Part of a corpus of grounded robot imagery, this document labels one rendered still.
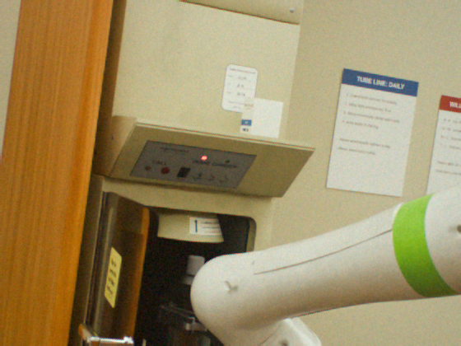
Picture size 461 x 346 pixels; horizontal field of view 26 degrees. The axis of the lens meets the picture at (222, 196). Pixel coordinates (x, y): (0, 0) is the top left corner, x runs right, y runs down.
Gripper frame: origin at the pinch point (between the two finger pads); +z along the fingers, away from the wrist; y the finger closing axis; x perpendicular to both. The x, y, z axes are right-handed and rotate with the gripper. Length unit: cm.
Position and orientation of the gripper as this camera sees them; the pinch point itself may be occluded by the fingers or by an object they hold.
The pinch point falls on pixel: (190, 309)
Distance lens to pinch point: 170.4
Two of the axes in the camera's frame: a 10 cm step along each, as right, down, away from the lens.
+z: -4.1, -1.0, 9.1
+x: -1.4, 9.9, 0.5
